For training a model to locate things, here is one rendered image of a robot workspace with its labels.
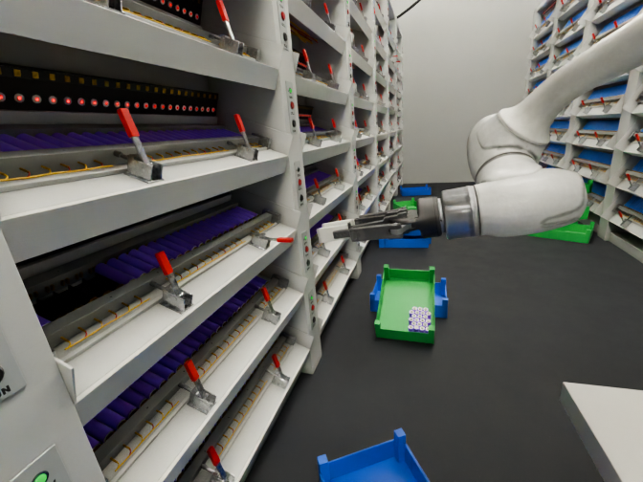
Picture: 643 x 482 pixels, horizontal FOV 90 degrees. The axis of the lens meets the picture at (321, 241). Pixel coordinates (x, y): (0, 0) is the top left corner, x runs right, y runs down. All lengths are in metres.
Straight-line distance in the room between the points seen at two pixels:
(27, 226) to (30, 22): 0.19
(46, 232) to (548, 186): 0.64
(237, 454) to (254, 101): 0.79
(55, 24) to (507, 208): 0.60
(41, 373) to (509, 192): 0.62
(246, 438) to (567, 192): 0.76
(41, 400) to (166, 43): 0.44
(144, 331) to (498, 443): 0.81
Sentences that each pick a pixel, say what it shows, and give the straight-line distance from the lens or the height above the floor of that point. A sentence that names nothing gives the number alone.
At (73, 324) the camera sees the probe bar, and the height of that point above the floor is 0.53.
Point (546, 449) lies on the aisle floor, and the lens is 1.01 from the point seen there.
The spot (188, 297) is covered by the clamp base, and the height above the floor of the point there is 0.50.
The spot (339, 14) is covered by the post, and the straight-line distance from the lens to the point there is 1.57.
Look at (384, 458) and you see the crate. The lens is 0.90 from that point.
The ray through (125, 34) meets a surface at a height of 0.85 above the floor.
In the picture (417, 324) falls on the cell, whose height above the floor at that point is 0.07.
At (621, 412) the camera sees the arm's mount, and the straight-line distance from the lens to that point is 0.79.
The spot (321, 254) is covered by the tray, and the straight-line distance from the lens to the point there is 1.17.
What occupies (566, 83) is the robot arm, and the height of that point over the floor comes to 0.76.
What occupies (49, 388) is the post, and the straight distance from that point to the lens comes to 0.42.
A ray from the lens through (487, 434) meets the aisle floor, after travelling 0.99.
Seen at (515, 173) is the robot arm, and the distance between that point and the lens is 0.61.
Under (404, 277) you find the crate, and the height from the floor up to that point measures 0.12.
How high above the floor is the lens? 0.72
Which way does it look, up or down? 19 degrees down
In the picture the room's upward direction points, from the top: 5 degrees counter-clockwise
